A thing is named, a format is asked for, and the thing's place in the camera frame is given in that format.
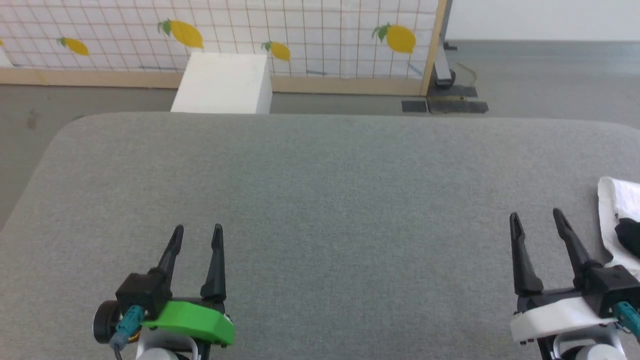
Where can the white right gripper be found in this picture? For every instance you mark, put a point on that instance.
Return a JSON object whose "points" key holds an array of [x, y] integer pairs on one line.
{"points": [[560, 315]]}

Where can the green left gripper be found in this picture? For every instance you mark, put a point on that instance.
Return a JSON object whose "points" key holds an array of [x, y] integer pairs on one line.
{"points": [[192, 320]]}

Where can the black and white garment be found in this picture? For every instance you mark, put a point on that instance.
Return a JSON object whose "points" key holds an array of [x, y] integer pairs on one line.
{"points": [[622, 210]]}

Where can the black floor tape patch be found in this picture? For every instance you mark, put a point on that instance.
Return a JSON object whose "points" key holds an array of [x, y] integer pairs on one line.
{"points": [[450, 104]]}

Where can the white box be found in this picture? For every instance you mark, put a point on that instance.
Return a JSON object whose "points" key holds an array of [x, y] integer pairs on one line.
{"points": [[225, 82]]}

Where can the grey metal stand foot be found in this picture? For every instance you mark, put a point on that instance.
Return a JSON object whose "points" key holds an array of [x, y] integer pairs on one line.
{"points": [[442, 65]]}

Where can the lemon print partition screen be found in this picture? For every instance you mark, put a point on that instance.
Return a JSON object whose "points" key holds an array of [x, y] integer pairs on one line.
{"points": [[225, 30]]}

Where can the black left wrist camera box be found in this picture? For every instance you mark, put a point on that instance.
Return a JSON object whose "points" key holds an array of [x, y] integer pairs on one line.
{"points": [[140, 300]]}

